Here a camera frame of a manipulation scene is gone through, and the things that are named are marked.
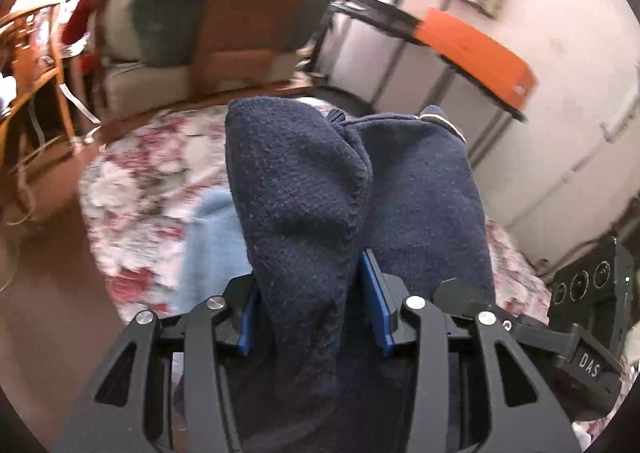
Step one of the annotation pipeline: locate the red cloth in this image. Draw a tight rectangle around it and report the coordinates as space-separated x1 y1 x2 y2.
62 0 136 46

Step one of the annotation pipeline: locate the black metal table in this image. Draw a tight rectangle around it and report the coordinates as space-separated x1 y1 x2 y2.
307 0 528 168

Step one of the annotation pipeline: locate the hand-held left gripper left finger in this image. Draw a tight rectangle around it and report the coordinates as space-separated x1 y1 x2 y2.
52 275 263 453

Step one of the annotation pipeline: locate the orange box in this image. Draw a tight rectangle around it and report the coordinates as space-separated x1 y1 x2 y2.
412 8 540 110

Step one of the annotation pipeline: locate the white strap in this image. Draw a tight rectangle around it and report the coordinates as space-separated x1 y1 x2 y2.
57 80 103 126

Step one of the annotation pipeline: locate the multicoloured back cushion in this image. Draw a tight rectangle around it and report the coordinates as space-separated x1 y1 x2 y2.
112 0 346 94

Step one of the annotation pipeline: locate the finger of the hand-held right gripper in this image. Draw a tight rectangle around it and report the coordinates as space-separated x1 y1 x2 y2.
434 280 577 360

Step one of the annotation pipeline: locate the floral bed sheet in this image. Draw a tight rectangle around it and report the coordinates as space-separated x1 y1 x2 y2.
77 100 618 449

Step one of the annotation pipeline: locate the light blue cloth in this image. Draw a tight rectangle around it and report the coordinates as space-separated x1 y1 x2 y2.
177 189 253 304

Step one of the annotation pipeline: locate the wooden chair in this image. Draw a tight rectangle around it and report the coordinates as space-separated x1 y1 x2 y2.
0 0 106 226

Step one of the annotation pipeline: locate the navy knit cardigan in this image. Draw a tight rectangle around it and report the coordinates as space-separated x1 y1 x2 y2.
172 95 497 453

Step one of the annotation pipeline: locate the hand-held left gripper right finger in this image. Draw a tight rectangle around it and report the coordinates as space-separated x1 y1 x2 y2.
361 249 583 453

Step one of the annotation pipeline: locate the beige seat cushion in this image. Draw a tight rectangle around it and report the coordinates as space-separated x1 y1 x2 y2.
102 53 301 121

